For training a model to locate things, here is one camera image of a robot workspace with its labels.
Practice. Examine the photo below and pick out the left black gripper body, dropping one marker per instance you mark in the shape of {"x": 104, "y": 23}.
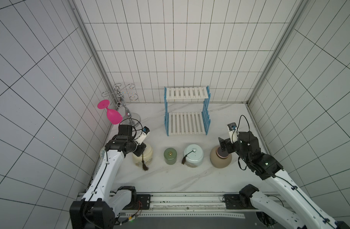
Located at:
{"x": 139, "y": 149}

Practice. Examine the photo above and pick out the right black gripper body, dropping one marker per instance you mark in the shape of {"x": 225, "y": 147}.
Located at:
{"x": 226, "y": 144}

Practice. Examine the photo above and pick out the cream tasselled tea canister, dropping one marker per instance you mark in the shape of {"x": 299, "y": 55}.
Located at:
{"x": 144, "y": 159}

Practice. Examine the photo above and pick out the brown clay tea canister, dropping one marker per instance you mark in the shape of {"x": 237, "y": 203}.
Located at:
{"x": 220, "y": 159}

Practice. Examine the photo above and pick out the small green tea canister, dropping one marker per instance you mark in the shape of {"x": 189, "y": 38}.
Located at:
{"x": 170, "y": 156}

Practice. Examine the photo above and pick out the pale blue tasselled tea canister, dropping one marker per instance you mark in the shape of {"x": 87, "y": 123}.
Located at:
{"x": 193, "y": 156}

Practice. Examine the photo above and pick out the blue white slatted shelf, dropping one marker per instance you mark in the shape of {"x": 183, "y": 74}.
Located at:
{"x": 187, "y": 122}

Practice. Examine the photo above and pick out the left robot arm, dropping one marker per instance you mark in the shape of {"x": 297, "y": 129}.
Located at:
{"x": 100, "y": 208}

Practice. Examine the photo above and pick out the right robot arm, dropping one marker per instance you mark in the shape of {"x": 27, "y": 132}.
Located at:
{"x": 305, "y": 214}

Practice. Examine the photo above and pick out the patterned ceramic plate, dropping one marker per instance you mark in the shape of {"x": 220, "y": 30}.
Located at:
{"x": 102, "y": 152}

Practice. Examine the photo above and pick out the pink plastic goblet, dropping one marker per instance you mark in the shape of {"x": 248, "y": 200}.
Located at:
{"x": 112, "y": 115}

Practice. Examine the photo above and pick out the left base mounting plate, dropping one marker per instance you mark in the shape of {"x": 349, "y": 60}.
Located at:
{"x": 141, "y": 202}

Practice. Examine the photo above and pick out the base mounting plate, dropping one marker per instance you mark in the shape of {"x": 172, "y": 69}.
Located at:
{"x": 141, "y": 202}
{"x": 235, "y": 201}

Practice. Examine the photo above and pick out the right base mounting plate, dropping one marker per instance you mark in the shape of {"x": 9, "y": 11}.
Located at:
{"x": 235, "y": 201}

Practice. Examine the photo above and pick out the chrome cup holder stand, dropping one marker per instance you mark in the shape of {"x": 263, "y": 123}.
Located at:
{"x": 119, "y": 93}

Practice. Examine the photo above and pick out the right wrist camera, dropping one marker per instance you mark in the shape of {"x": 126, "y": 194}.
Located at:
{"x": 233, "y": 129}

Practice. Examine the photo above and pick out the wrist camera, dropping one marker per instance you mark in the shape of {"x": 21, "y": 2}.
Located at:
{"x": 144, "y": 132}
{"x": 233, "y": 129}

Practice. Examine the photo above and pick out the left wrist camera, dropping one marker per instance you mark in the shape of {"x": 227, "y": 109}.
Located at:
{"x": 144, "y": 132}

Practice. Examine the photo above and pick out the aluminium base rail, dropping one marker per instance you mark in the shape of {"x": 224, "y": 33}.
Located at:
{"x": 182, "y": 204}

